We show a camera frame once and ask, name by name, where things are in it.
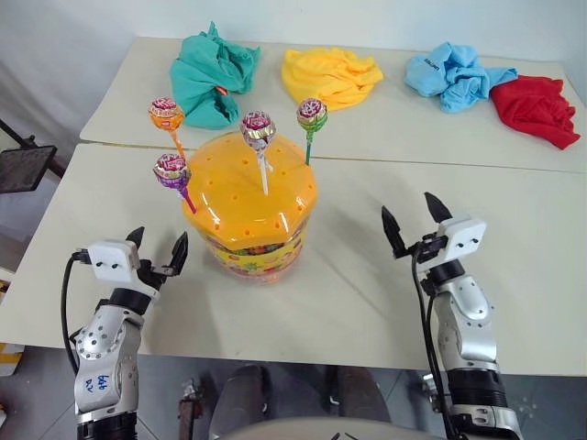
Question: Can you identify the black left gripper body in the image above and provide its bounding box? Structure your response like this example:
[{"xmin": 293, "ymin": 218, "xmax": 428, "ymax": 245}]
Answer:
[{"xmin": 136, "ymin": 257, "xmax": 173, "ymax": 292}]

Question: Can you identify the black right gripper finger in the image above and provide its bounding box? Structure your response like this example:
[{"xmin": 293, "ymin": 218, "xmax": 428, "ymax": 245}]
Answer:
[
  {"xmin": 424, "ymin": 192, "xmax": 453, "ymax": 226},
  {"xmin": 381, "ymin": 205, "xmax": 408, "ymax": 261}
]

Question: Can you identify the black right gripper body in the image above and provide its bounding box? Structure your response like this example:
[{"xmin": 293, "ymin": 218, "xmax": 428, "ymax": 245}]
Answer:
[{"xmin": 394, "ymin": 232, "xmax": 449, "ymax": 267}]

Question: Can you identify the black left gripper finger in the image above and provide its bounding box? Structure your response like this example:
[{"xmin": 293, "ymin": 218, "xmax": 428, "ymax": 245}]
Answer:
[
  {"xmin": 160, "ymin": 230, "xmax": 191, "ymax": 278},
  {"xmin": 126, "ymin": 226, "xmax": 147, "ymax": 251}
]

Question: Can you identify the purple wrapped lollipop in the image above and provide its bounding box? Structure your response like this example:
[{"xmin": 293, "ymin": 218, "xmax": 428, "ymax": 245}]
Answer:
[{"xmin": 151, "ymin": 152, "xmax": 198, "ymax": 215}]

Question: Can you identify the yellow lollipop display jar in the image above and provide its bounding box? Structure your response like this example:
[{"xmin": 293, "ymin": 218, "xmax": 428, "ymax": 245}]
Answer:
[{"xmin": 182, "ymin": 130, "xmax": 321, "ymax": 288}]

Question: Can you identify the orange wrapped lollipop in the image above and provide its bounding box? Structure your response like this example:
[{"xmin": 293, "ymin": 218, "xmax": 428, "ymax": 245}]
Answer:
[{"xmin": 147, "ymin": 96, "xmax": 189, "ymax": 162}]

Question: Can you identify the white stick lollipop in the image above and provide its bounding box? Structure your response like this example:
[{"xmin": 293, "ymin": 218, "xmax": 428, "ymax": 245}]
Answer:
[{"xmin": 238, "ymin": 109, "xmax": 277, "ymax": 195}]

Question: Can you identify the green wrapped lollipop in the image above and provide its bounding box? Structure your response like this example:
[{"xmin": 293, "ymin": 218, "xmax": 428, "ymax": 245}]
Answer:
[{"xmin": 295, "ymin": 96, "xmax": 329, "ymax": 167}]

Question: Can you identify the light blue cloth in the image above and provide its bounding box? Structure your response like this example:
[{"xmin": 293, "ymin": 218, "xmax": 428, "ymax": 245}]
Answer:
[{"xmin": 403, "ymin": 41, "xmax": 520, "ymax": 114}]

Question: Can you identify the black metal stand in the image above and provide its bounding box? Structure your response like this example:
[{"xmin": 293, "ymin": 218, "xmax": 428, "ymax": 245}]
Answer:
[{"xmin": 0, "ymin": 117, "xmax": 60, "ymax": 196}]

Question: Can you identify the red cloth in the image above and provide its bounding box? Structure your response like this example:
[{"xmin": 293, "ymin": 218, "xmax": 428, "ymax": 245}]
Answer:
[{"xmin": 489, "ymin": 74, "xmax": 581, "ymax": 151}]

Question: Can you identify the yellow box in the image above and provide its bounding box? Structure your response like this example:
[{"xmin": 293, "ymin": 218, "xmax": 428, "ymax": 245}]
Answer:
[{"xmin": 0, "ymin": 341, "xmax": 25, "ymax": 379}]

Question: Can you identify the teal green cloth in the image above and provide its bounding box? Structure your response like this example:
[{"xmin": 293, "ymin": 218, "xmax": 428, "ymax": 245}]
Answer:
[{"xmin": 169, "ymin": 20, "xmax": 262, "ymax": 131}]

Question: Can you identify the yellow cloth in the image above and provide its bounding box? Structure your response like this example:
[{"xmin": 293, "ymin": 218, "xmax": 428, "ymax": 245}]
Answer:
[{"xmin": 280, "ymin": 46, "xmax": 386, "ymax": 113}]

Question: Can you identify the grey robot torso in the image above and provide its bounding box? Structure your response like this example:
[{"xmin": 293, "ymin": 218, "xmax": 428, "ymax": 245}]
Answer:
[{"xmin": 208, "ymin": 415, "xmax": 449, "ymax": 440}]

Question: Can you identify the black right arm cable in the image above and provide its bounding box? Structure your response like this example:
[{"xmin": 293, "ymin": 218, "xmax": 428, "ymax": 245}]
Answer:
[{"xmin": 410, "ymin": 249, "xmax": 460, "ymax": 440}]

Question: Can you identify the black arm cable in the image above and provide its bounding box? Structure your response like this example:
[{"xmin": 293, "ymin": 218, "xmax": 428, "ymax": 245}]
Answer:
[
  {"xmin": 61, "ymin": 248, "xmax": 93, "ymax": 378},
  {"xmin": 410, "ymin": 249, "xmax": 460, "ymax": 440}
]

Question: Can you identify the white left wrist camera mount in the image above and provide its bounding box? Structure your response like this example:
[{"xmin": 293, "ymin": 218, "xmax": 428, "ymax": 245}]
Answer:
[{"xmin": 86, "ymin": 238, "xmax": 141, "ymax": 280}]

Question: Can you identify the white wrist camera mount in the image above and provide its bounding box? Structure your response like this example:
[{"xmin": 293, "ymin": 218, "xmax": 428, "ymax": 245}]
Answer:
[
  {"xmin": 86, "ymin": 238, "xmax": 141, "ymax": 280},
  {"xmin": 441, "ymin": 214, "xmax": 488, "ymax": 268}
]

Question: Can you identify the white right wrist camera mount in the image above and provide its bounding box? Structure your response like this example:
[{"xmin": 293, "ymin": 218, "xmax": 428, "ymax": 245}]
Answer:
[{"xmin": 441, "ymin": 214, "xmax": 488, "ymax": 268}]

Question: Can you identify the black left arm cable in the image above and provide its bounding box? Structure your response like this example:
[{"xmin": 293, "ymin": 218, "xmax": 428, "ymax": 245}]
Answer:
[{"xmin": 61, "ymin": 248, "xmax": 93, "ymax": 378}]

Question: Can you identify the brown rusty bracket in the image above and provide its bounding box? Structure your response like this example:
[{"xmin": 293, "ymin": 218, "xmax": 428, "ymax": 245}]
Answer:
[{"xmin": 177, "ymin": 377, "xmax": 204, "ymax": 433}]

